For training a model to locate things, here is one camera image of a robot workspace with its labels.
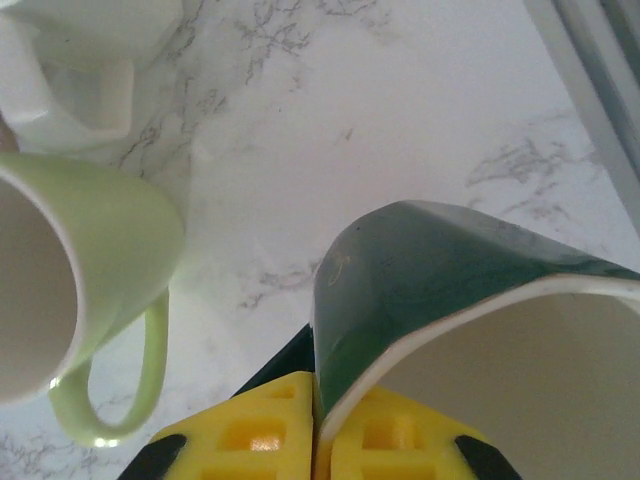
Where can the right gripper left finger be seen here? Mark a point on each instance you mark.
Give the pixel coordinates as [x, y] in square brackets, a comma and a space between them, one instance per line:
[250, 435]

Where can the yellow-green mug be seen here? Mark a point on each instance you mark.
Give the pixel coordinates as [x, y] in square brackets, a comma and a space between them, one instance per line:
[115, 215]

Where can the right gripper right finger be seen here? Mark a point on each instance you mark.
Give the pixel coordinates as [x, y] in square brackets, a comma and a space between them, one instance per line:
[400, 440]

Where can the dark green mug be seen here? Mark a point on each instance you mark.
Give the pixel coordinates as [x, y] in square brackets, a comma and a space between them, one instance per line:
[410, 270]

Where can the aluminium frame rail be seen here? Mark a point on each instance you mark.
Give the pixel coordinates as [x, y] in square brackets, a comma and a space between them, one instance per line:
[600, 75]

